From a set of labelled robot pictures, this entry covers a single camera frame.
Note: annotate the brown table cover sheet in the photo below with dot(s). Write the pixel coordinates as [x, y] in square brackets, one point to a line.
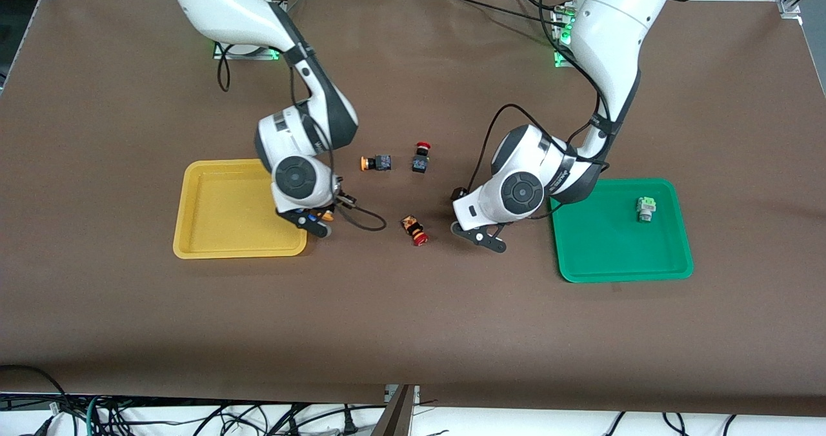
[413, 326]

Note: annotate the red pushbutton blue block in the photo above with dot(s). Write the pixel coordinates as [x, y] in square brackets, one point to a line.
[420, 163]

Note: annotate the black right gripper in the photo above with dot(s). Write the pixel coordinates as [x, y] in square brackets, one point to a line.
[327, 208]

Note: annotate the table support post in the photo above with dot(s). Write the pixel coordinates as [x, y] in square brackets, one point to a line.
[400, 416]

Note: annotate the green plastic tray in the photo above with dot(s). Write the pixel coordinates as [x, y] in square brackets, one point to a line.
[606, 249]

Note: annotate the red pushbutton orange label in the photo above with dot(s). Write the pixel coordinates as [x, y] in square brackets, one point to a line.
[413, 227]

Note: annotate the green pushbutton grey block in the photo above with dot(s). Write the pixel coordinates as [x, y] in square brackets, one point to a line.
[645, 211]

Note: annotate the yellow pushbutton green-marked block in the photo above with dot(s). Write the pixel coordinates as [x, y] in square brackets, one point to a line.
[328, 216]

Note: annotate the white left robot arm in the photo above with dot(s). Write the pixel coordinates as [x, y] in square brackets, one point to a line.
[606, 36]

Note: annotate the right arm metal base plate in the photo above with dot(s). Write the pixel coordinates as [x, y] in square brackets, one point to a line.
[248, 54]

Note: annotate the yellow plastic tray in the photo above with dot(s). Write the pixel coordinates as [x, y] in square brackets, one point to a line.
[219, 217]

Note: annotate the yellow pushbutton red-marked block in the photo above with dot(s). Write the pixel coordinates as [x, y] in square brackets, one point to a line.
[384, 163]

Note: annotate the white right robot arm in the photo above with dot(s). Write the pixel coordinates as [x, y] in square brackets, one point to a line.
[213, 4]

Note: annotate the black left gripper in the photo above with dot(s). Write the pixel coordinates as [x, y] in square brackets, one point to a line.
[455, 193]

